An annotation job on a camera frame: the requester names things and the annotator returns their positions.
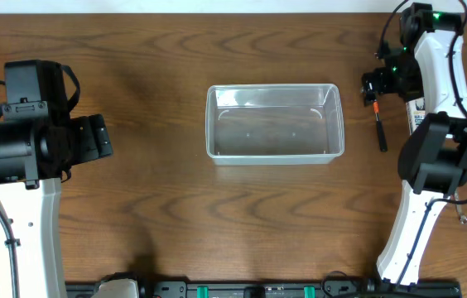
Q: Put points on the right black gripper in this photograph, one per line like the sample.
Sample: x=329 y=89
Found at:
x=369 y=88

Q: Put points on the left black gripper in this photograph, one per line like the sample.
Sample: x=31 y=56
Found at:
x=93 y=136

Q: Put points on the blue white cardboard box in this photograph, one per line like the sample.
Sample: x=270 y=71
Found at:
x=416 y=112

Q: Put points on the small claw hammer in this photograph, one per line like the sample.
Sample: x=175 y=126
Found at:
x=383 y=147

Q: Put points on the clear plastic container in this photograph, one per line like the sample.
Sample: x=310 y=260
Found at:
x=274 y=124

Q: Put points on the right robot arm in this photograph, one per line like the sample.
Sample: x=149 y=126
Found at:
x=432 y=163

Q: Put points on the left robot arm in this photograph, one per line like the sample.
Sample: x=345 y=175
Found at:
x=39 y=144

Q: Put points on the silver combination wrench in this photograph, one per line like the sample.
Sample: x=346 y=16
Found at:
x=459 y=210

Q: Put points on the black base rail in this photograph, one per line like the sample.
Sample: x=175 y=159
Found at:
x=339 y=287

